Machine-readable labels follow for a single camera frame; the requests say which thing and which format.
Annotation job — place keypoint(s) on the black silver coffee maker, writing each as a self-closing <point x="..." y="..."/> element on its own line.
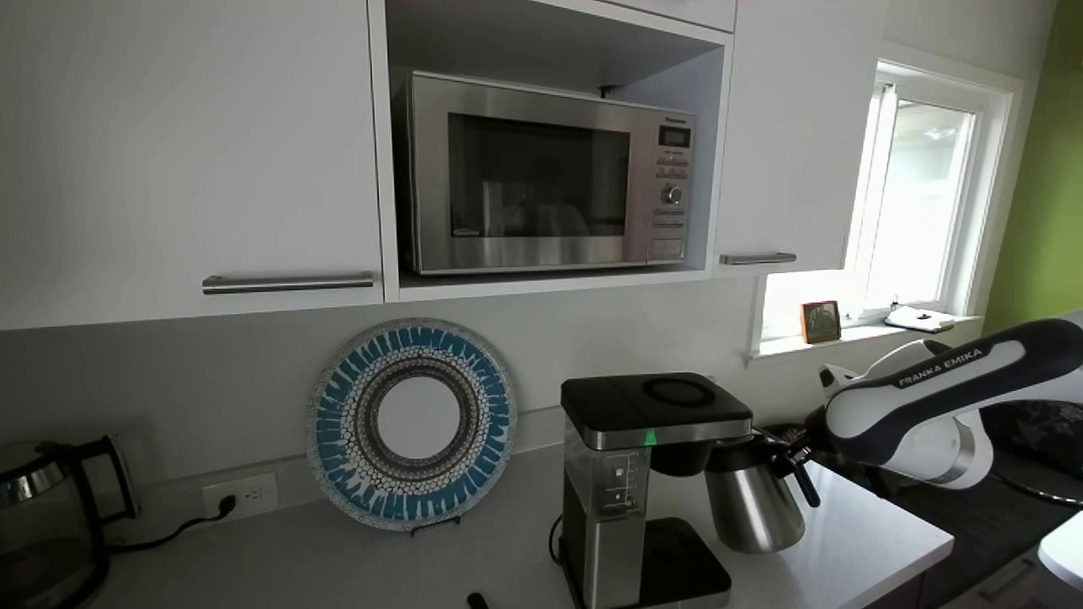
<point x="616" y="435"/>

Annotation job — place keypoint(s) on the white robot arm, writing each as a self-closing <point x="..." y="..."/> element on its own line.
<point x="916" y="412"/>

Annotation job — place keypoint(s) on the blue white decorative plate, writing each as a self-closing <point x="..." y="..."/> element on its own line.
<point x="413" y="423"/>

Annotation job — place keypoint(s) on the dark picture frame on sill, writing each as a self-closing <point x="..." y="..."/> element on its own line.
<point x="820" y="322"/>

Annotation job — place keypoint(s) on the flat item on sill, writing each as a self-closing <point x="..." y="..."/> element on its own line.
<point x="919" y="319"/>

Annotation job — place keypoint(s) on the stainless steel coffee carafe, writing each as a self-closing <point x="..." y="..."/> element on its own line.
<point x="749" y="502"/>

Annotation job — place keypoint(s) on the stainless steel microwave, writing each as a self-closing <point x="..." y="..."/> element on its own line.
<point x="527" y="181"/>

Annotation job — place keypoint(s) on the white upper cabinet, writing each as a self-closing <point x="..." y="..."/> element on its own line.
<point x="235" y="156"/>

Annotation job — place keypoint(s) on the window with white frame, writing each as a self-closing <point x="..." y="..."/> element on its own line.
<point x="929" y="181"/>

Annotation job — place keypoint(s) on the black glass electric kettle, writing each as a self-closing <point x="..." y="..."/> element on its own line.
<point x="51" y="527"/>

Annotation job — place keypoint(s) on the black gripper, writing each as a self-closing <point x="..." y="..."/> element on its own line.
<point x="790" y="450"/>

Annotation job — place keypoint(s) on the white wall outlet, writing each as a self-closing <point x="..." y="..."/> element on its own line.
<point x="251" y="495"/>

